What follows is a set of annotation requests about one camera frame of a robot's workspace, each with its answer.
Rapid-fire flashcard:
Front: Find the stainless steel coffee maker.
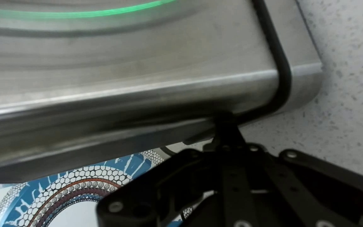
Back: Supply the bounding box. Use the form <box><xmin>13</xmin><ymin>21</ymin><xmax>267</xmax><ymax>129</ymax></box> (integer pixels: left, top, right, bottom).
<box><xmin>0</xmin><ymin>0</ymin><xmax>324</xmax><ymax>185</ymax></box>

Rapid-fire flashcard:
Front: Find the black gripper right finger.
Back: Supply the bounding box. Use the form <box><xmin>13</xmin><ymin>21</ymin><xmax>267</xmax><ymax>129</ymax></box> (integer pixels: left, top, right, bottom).
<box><xmin>243</xmin><ymin>144</ymin><xmax>363</xmax><ymax>227</ymax></box>

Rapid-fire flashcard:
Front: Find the blue patterned white plate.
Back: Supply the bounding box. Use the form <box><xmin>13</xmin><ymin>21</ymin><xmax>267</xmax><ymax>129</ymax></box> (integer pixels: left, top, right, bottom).
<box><xmin>0</xmin><ymin>144</ymin><xmax>217</xmax><ymax>227</ymax></box>

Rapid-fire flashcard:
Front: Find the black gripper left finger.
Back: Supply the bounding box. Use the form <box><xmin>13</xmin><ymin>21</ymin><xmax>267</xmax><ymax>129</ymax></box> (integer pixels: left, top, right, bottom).
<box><xmin>97</xmin><ymin>110</ymin><xmax>261</xmax><ymax>227</ymax></box>

